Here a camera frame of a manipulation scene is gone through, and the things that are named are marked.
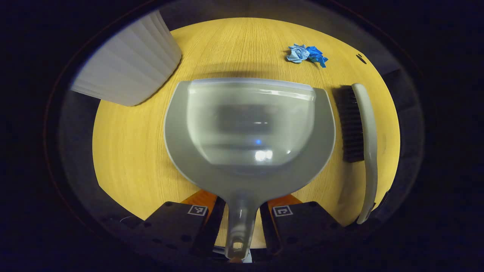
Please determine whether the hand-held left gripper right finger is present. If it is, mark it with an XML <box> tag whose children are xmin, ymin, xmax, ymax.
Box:
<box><xmin>259</xmin><ymin>194</ymin><xmax>344</xmax><ymax>257</ymax></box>

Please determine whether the grey ribbed garbage bin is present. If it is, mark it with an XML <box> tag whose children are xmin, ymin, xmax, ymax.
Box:
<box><xmin>71</xmin><ymin>10</ymin><xmax>183</xmax><ymax>107</ymax></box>

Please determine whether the wooden desktop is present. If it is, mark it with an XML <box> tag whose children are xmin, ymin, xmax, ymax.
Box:
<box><xmin>92</xmin><ymin>17</ymin><xmax>400</xmax><ymax>250</ymax></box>

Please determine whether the light blue paper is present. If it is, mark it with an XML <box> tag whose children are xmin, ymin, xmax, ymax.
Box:
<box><xmin>286</xmin><ymin>44</ymin><xmax>310</xmax><ymax>63</ymax></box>

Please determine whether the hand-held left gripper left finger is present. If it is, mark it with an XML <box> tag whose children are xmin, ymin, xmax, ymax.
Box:
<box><xmin>130</xmin><ymin>189</ymin><xmax>226</xmax><ymax>259</ymax></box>

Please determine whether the small white broom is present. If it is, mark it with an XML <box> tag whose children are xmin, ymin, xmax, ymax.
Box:
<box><xmin>333</xmin><ymin>83</ymin><xmax>379</xmax><ymax>225</ymax></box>

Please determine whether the dark blue wrapper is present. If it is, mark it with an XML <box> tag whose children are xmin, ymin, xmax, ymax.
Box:
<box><xmin>306</xmin><ymin>46</ymin><xmax>329</xmax><ymax>68</ymax></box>

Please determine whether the white plastic dustpan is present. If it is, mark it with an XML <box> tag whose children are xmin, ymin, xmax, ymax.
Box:
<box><xmin>163</xmin><ymin>77</ymin><xmax>336</xmax><ymax>260</ymax></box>

